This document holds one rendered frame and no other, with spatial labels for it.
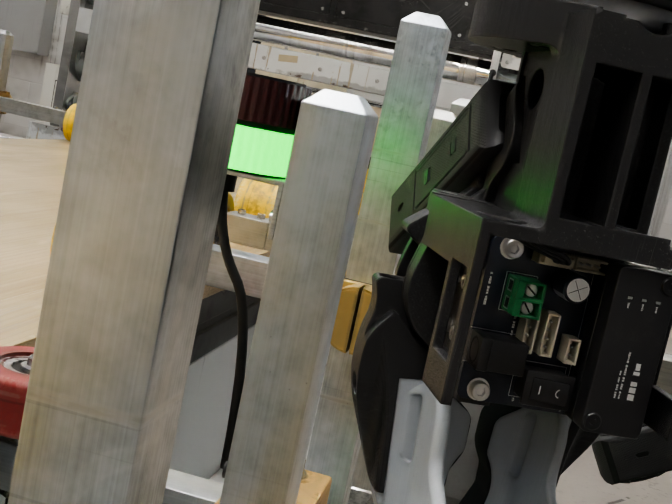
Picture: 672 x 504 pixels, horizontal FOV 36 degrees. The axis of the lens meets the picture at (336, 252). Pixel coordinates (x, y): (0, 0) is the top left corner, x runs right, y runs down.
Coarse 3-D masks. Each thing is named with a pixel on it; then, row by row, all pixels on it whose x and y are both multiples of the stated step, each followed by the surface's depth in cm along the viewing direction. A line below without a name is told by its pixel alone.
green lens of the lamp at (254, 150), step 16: (240, 128) 52; (256, 128) 52; (240, 144) 52; (256, 144) 52; (272, 144) 52; (288, 144) 53; (240, 160) 52; (256, 160) 52; (272, 160) 53; (288, 160) 53
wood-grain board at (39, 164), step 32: (0, 160) 163; (32, 160) 172; (64, 160) 182; (0, 192) 131; (32, 192) 137; (0, 224) 109; (32, 224) 113; (0, 256) 94; (32, 256) 97; (0, 288) 82; (32, 288) 84; (0, 320) 73; (32, 320) 75
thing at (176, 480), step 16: (0, 448) 62; (16, 448) 62; (0, 464) 62; (0, 480) 62; (176, 480) 62; (192, 480) 62; (208, 480) 63; (176, 496) 60; (192, 496) 60; (208, 496) 60
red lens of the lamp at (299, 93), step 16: (256, 80) 51; (272, 80) 52; (256, 96) 52; (272, 96) 52; (288, 96) 52; (304, 96) 53; (240, 112) 52; (256, 112) 52; (272, 112) 52; (288, 112) 52; (288, 128) 53
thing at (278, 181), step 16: (272, 128) 52; (240, 176) 53; (256, 176) 53; (272, 176) 53; (224, 192) 55; (224, 208) 55; (224, 224) 55; (272, 224) 53; (224, 240) 55; (224, 256) 55; (240, 288) 55; (240, 304) 55; (240, 320) 55; (240, 336) 55; (240, 352) 55; (240, 368) 55; (240, 384) 56; (224, 448) 56; (224, 464) 56
